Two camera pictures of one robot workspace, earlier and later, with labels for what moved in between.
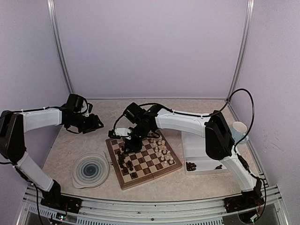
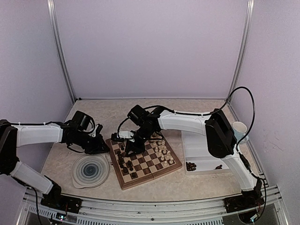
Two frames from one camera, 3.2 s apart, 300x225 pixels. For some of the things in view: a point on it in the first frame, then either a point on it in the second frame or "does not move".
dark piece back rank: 125,170 does not move
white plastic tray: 197,161 does not move
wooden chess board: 156,157 does not move
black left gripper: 93,124 to 98,146
